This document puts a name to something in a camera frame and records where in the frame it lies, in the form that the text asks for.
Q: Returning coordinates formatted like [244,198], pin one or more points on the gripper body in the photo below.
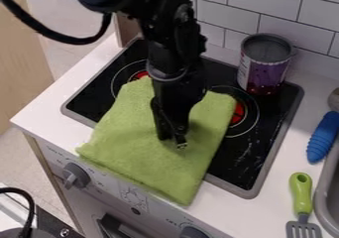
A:
[179,86]

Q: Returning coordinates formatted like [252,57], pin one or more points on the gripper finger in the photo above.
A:
[181,134]
[163,124]

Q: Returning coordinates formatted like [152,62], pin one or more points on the green cloth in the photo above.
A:
[141,149]

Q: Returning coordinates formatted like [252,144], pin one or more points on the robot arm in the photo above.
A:
[154,7]

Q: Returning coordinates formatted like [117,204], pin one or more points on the toy stove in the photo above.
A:
[260,129]

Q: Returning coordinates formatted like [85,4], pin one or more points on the purple can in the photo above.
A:
[263,66]

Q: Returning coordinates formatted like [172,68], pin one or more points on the blue tool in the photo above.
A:
[322,139]

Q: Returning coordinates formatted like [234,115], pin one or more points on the toy sink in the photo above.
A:
[330,199]

